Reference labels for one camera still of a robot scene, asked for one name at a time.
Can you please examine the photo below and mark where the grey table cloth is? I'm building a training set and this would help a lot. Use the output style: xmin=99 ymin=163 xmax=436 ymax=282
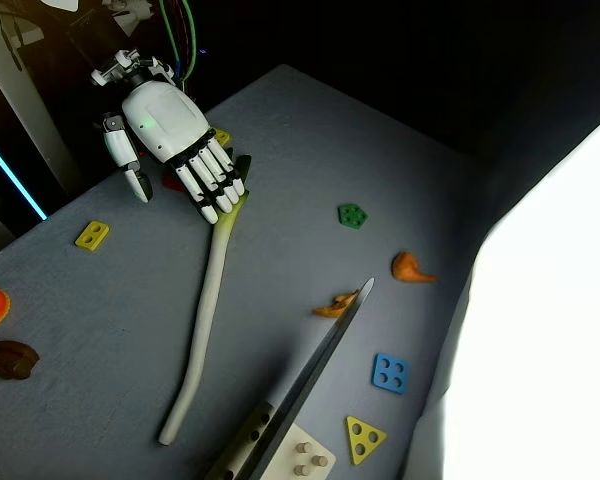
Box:
xmin=0 ymin=64 xmax=486 ymax=480

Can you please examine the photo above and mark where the orange crescent toy food piece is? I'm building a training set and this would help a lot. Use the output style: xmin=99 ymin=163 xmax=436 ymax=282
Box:
xmin=311 ymin=289 xmax=360 ymax=320

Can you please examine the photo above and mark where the long leek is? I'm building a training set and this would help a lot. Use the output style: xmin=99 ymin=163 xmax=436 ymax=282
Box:
xmin=158 ymin=154 xmax=254 ymax=447

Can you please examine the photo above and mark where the green pentagon block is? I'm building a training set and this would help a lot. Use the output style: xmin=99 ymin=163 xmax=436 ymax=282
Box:
xmin=337 ymin=203 xmax=369 ymax=232

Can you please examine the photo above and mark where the cyan light strip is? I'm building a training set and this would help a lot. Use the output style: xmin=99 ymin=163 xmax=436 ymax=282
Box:
xmin=0 ymin=128 xmax=49 ymax=221

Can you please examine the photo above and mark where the wooden peg board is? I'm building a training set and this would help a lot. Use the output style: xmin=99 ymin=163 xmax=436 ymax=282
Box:
xmin=262 ymin=422 xmax=337 ymax=480

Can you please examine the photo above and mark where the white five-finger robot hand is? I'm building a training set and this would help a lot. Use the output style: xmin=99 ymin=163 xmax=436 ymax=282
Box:
xmin=101 ymin=78 xmax=247 ymax=226

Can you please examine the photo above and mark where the brown ridged toy food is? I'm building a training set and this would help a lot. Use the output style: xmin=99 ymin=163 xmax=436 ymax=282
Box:
xmin=0 ymin=340 xmax=41 ymax=382

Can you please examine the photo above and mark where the yellow rectangular two-hole block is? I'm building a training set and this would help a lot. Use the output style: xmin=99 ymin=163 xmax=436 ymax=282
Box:
xmin=74 ymin=220 xmax=111 ymax=253

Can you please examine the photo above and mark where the steel cleaver knife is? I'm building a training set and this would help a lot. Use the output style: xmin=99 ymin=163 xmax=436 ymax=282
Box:
xmin=204 ymin=277 xmax=376 ymax=480

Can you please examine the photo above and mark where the orange toy chicken leg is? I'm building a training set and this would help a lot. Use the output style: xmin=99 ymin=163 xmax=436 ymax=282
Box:
xmin=391 ymin=250 xmax=438 ymax=284

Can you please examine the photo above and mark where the white slanted post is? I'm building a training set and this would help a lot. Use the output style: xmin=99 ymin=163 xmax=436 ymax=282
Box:
xmin=0 ymin=0 xmax=87 ymax=200

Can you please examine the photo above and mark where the yellow triangle three-hole block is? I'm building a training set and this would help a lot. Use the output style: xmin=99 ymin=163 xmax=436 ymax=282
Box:
xmin=345 ymin=415 xmax=388 ymax=466

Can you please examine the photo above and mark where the white mounting bracket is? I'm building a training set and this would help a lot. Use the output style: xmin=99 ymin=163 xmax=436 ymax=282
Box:
xmin=0 ymin=0 xmax=45 ymax=51

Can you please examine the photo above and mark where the green cable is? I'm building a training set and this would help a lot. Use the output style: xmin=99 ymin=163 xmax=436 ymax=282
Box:
xmin=158 ymin=0 xmax=198 ymax=84

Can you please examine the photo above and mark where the red pentagon block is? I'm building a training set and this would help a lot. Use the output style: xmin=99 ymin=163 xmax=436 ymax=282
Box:
xmin=160 ymin=169 xmax=186 ymax=194

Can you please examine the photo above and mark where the blue square block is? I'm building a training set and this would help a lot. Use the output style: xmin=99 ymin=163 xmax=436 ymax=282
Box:
xmin=371 ymin=352 xmax=411 ymax=396

